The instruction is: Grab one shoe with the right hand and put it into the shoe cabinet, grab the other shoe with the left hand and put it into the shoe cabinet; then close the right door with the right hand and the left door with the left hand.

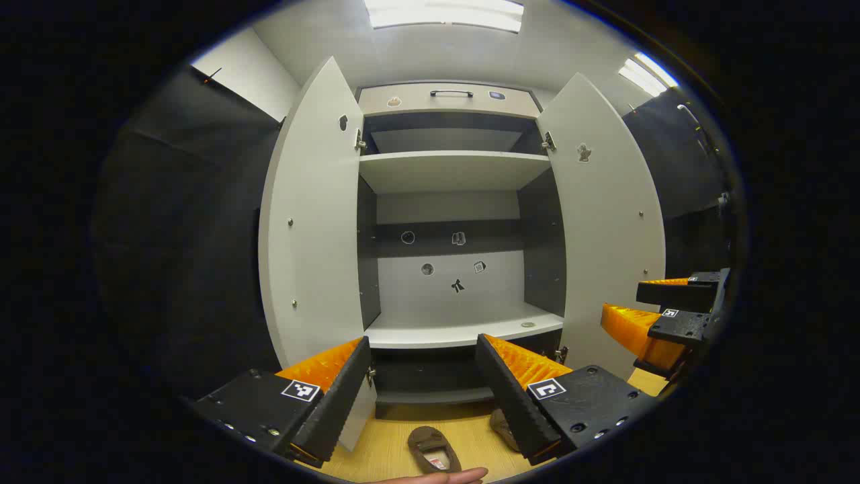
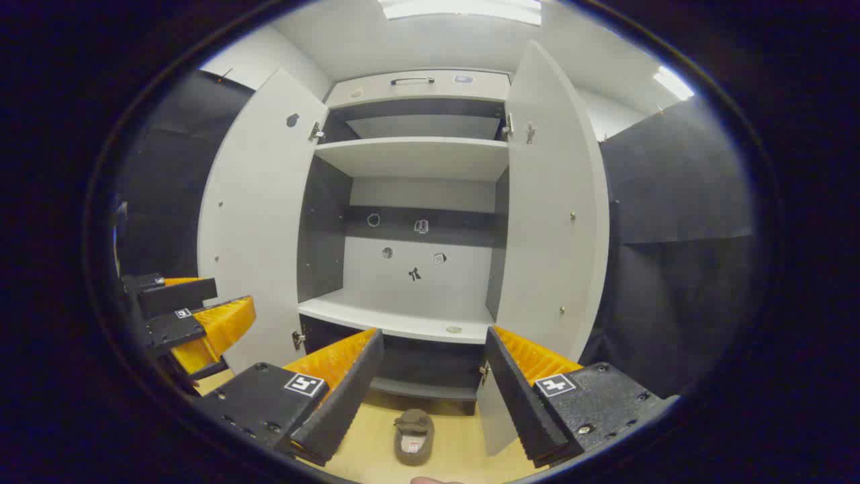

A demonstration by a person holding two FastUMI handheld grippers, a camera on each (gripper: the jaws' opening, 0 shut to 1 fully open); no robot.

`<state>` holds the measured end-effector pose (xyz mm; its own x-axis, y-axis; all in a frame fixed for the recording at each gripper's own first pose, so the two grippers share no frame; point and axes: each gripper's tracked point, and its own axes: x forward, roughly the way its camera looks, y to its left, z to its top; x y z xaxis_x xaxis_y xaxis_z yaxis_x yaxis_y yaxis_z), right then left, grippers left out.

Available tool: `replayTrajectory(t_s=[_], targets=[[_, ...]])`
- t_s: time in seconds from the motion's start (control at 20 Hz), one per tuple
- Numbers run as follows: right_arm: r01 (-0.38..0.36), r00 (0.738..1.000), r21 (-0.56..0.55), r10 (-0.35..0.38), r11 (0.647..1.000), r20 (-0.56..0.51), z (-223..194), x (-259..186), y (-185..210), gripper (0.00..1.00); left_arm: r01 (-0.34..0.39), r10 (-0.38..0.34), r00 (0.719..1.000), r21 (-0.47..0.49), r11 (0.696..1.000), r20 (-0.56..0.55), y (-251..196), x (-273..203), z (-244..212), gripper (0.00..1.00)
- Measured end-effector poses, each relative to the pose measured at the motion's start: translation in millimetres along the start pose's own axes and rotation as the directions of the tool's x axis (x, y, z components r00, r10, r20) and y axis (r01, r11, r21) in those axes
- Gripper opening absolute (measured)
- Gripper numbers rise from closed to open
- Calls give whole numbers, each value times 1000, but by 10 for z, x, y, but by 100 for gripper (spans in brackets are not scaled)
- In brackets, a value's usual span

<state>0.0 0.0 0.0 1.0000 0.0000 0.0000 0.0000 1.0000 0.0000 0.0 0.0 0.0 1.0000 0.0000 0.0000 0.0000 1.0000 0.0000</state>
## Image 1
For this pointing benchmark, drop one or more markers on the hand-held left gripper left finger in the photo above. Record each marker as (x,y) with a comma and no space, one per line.
(336,396)

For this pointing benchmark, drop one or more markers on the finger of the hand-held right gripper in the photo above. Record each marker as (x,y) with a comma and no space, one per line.
(631,333)
(675,296)

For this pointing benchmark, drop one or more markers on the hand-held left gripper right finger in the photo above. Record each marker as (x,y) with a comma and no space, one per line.
(510,396)

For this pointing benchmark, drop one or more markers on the brown fuzzy slipper shoe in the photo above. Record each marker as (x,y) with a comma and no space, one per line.
(500,423)
(422,440)

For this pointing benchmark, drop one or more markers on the light grey cabinet door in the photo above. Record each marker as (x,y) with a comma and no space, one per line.
(316,202)
(605,235)

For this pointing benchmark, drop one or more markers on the grey shoe cabinet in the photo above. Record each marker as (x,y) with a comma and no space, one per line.
(450,171)

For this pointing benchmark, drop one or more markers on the metal door hinge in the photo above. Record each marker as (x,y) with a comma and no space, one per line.
(549,141)
(361,140)
(562,354)
(371,376)

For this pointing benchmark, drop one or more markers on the black backdrop cloth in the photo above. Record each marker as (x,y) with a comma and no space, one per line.
(678,175)
(188,235)

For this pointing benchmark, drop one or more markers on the small ceiling light panel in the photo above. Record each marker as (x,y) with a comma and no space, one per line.
(646,74)

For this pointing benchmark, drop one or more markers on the large ceiling light panel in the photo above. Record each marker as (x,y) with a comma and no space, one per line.
(443,13)

